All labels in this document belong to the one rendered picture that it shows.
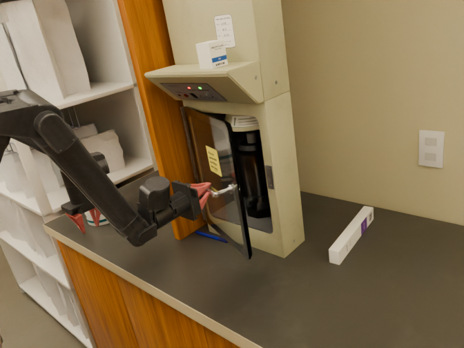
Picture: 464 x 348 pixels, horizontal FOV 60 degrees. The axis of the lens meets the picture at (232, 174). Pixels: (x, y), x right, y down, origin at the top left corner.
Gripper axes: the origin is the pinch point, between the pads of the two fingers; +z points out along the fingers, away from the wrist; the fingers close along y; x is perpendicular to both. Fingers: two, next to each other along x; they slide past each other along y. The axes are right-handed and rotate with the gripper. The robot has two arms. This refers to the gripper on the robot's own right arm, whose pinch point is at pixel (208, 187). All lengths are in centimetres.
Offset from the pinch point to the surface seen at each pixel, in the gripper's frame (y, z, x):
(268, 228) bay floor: -18.4, 13.8, -7.8
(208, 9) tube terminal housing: 44.3, 12.1, 1.0
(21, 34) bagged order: 47, 10, 116
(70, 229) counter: -26, -14, 71
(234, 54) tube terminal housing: 32.8, 12.1, -5.6
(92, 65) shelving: 25, 54, 145
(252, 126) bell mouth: 12.9, 15.8, -5.1
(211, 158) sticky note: 6.3, 5.1, 2.1
